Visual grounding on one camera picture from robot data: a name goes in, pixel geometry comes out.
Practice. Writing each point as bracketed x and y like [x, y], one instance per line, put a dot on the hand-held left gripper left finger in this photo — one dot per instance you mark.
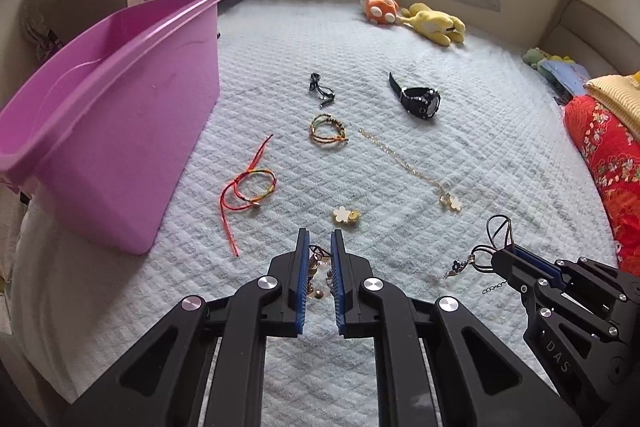
[301, 279]

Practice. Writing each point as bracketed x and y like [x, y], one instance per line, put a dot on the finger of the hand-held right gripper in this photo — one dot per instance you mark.
[520, 272]
[537, 263]

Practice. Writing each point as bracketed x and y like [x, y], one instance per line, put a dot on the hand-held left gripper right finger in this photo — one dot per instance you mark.
[340, 279]

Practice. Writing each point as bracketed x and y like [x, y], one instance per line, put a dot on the black wrist watch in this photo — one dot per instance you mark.
[420, 102]

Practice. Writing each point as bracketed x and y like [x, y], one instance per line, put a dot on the purple plastic tub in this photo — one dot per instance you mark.
[125, 132]

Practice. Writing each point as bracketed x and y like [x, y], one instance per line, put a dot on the white flower gold charm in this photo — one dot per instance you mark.
[342, 214]

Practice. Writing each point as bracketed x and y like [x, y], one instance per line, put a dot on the red floral quilt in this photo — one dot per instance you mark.
[610, 157]

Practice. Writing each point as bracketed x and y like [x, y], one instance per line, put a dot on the yellow knitted blanket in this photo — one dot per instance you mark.
[617, 94]

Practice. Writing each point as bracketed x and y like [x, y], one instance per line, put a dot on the beige padded headboard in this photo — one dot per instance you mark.
[585, 27]

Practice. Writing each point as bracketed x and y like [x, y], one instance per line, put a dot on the yellow plush toy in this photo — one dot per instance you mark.
[435, 23]

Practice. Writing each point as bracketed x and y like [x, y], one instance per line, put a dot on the orange white plush toy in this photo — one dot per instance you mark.
[380, 9]

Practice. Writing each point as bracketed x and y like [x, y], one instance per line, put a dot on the grey brown cap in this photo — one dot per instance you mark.
[75, 2]

